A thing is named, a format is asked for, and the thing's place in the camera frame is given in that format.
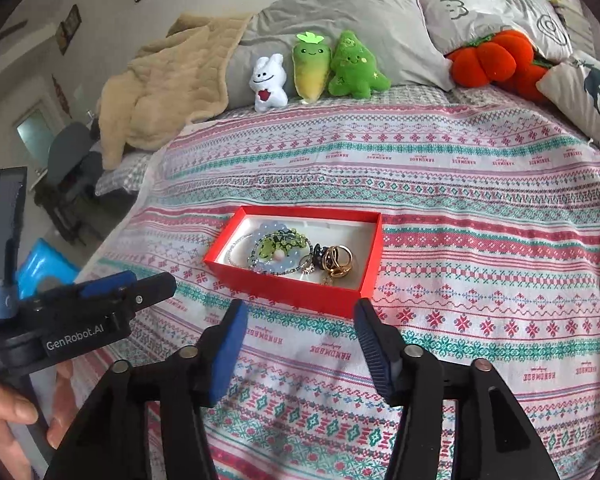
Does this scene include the silver pearl chain bracelet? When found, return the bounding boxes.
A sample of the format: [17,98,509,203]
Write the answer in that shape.
[220,234,257,269]

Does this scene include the teal seed bead necklace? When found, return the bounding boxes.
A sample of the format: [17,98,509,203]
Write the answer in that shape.
[247,226,314,276]

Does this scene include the green bead bracelet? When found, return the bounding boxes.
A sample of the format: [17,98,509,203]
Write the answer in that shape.
[254,227,311,264]

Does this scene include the gold charm jewelry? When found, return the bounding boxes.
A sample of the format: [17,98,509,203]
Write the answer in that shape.
[299,255,315,274]

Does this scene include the black flower ring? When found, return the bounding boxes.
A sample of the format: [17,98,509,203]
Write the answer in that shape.
[311,242,334,269]

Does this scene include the gold ring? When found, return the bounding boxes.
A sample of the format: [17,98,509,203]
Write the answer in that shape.
[322,244,356,280]

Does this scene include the red jewelry box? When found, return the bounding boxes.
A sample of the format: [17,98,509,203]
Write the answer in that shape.
[204,206,384,318]

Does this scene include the left hand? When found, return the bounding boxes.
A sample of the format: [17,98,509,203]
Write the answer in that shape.
[0,358,79,480]

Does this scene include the blue plastic stool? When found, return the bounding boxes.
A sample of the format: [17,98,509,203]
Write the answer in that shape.
[16,238,80,300]

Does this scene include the checked bed sheet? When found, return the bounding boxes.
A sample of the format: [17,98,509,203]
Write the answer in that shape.
[95,151,152,196]

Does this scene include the dark office chair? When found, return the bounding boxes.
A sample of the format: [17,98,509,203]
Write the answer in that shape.
[32,122,104,245]

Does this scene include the beige blanket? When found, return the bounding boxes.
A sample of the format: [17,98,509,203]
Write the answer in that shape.
[97,13,251,170]

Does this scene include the white rabbit plush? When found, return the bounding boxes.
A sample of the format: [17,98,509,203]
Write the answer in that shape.
[249,53,288,113]

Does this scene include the yellow radish plush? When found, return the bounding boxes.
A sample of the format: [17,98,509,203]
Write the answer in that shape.
[292,32,332,104]

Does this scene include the green tree plush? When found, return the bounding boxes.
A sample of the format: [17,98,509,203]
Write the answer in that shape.
[327,30,391,99]

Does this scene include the white deer pillow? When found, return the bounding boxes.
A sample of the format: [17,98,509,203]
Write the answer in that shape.
[536,50,600,148]

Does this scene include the orange pumpkin plush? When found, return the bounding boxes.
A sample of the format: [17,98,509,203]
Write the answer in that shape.
[446,30,554,104]

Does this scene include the grey printed pillow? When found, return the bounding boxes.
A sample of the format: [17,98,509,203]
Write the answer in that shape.
[419,0,572,63]

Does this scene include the small dark wall frame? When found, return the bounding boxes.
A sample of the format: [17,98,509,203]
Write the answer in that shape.
[55,4,82,54]

